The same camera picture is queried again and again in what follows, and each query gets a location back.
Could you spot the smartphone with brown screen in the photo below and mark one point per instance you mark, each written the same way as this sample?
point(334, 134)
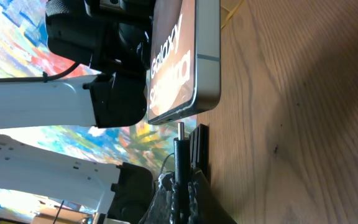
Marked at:
point(185, 59)

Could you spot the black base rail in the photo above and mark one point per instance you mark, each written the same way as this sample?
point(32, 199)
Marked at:
point(199, 149)

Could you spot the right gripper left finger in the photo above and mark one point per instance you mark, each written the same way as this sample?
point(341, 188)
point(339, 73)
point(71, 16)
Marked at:
point(164, 206)

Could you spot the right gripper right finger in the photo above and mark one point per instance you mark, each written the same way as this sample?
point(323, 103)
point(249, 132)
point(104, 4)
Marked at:
point(204, 206)

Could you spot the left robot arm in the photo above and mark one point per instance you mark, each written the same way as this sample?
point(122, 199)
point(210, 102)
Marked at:
point(109, 44)

